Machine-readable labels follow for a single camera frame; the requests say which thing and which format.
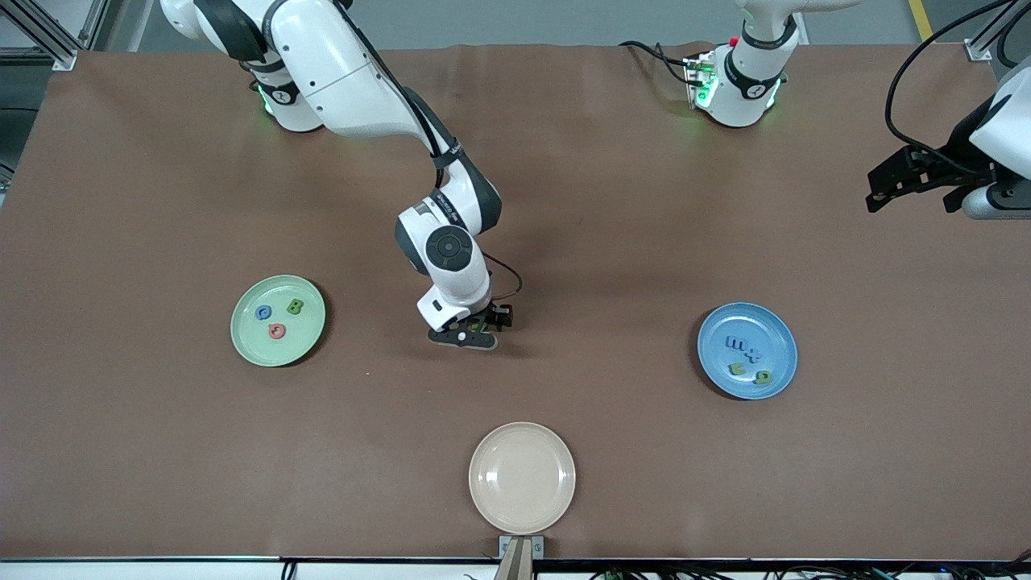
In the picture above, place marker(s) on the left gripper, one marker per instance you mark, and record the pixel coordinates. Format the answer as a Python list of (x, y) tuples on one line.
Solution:
[(955, 155)]

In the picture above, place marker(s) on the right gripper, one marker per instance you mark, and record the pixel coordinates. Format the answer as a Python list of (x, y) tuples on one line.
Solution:
[(490, 313)]

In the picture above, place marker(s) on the pink letter Q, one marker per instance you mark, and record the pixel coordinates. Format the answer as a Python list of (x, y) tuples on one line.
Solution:
[(271, 332)]

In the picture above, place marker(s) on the blue letter m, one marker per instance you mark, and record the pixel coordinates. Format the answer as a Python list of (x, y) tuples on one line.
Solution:
[(736, 342)]

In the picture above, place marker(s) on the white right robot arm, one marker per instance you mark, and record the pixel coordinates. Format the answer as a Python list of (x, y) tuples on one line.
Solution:
[(338, 72)]

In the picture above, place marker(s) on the beige plate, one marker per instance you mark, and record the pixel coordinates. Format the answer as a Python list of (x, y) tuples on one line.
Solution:
[(522, 477)]

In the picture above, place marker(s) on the blue plate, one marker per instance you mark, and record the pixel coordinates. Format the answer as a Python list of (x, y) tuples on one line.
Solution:
[(773, 330)]

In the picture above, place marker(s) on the light green plate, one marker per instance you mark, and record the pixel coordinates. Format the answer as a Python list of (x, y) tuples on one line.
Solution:
[(258, 346)]

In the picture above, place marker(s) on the brown table cover mat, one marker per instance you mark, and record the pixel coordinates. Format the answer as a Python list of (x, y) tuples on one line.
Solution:
[(161, 443)]

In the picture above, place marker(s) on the aluminium frame post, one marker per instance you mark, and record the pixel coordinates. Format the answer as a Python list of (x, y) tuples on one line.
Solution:
[(63, 58), (979, 50)]

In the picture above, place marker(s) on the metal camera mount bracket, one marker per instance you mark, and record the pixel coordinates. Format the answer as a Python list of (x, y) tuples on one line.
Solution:
[(506, 546)]

